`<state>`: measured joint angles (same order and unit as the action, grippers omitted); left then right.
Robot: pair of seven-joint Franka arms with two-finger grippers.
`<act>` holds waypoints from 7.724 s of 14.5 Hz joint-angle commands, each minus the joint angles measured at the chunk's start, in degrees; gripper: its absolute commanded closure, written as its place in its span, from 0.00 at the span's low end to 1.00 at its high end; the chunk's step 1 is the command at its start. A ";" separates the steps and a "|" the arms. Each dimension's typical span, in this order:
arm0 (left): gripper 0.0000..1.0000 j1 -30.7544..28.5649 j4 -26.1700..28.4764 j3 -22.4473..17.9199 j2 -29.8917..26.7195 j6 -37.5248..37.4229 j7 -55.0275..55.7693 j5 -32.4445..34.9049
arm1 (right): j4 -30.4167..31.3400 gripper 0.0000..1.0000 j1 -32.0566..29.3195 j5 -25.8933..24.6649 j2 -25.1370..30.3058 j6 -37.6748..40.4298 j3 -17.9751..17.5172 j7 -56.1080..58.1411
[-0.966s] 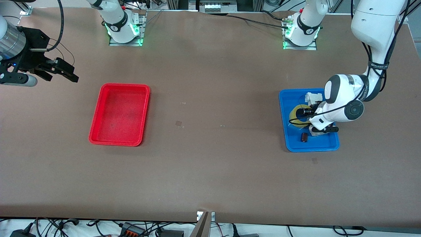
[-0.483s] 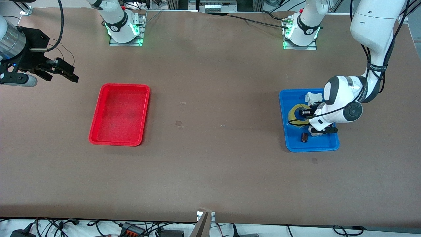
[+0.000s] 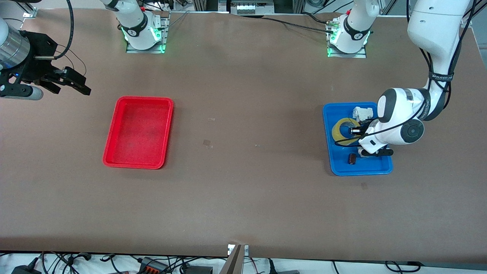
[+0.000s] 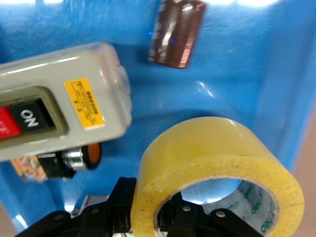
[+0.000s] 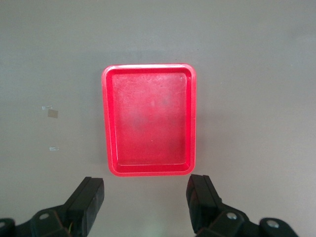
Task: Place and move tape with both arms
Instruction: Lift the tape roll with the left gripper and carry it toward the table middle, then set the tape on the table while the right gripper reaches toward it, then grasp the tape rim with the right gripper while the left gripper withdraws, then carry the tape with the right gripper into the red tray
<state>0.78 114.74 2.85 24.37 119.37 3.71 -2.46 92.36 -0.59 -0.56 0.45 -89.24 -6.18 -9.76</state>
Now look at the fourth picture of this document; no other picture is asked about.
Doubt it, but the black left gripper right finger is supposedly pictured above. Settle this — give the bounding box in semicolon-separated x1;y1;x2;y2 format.
169;191;265;237

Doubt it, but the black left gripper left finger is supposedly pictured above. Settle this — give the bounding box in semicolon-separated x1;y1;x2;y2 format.
14;176;138;237

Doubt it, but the yellow packing tape roll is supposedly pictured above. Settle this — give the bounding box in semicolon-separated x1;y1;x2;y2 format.
130;117;305;237

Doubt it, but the black push button orange cap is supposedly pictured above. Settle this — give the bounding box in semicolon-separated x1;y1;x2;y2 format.
10;142;103;184

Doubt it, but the blue plastic tray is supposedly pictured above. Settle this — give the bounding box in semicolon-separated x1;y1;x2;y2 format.
0;0;316;237

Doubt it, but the brown cylindrical capacitor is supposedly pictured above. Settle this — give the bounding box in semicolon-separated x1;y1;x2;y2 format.
147;0;207;70

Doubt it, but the grey on-off switch box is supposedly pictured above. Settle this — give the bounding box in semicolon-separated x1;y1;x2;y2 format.
0;41;133;163

